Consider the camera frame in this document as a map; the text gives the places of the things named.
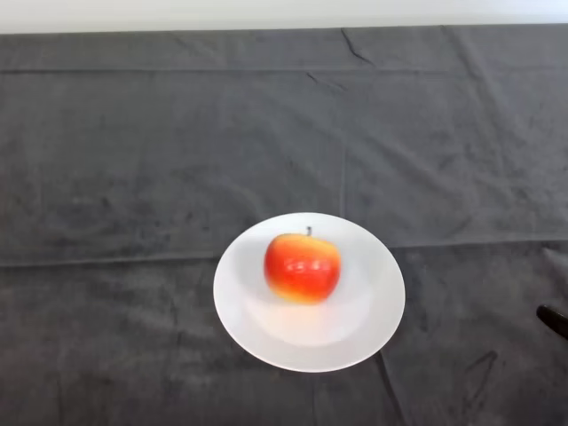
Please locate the red yellow apple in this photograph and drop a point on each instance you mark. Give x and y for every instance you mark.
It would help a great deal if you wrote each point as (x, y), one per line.
(304, 270)

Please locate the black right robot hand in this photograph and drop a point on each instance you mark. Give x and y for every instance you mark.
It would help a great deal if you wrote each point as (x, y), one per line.
(554, 318)

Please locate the white round plate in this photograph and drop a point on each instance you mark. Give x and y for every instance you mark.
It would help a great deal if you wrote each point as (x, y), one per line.
(350, 328)

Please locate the dark grey cloth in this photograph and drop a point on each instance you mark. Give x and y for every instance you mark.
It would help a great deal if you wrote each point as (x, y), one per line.
(177, 133)

